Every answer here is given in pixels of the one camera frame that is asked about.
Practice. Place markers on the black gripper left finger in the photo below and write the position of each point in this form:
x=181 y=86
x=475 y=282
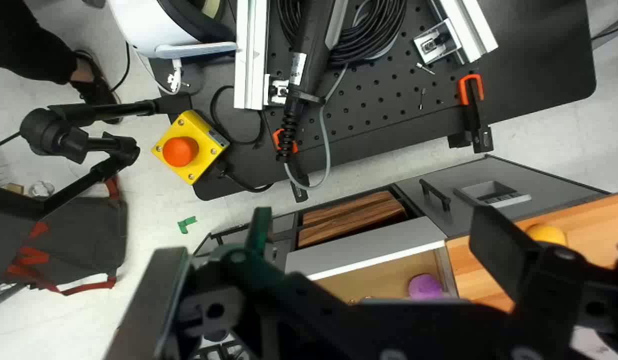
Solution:
x=299 y=321

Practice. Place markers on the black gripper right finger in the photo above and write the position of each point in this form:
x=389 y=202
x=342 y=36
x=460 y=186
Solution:
x=553 y=289

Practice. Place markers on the purple toy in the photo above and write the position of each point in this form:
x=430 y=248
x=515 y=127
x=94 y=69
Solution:
x=425 y=286

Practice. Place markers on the yellow lemon toy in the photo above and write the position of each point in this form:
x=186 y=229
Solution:
x=544 y=232

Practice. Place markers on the grey toy cabinet door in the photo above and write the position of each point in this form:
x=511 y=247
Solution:
x=449 y=196

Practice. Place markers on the wooden drawer fronts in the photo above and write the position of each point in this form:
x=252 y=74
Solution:
x=349 y=216

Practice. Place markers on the orange black spring clamp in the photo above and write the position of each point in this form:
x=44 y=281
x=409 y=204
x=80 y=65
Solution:
x=286 y=140

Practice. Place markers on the yellow emergency stop button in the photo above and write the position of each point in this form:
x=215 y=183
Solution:
x=191 y=146

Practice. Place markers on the black perforated table board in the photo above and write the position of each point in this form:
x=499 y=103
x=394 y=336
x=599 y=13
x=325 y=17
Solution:
x=543 y=60

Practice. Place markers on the black red bag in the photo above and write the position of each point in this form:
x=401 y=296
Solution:
x=73 y=248

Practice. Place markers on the black camera tripod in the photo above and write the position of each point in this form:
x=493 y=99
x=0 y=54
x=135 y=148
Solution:
x=61 y=130

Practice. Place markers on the aluminium extrusion rail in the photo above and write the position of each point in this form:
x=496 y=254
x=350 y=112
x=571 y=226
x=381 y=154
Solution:
x=250 y=52
x=468 y=24

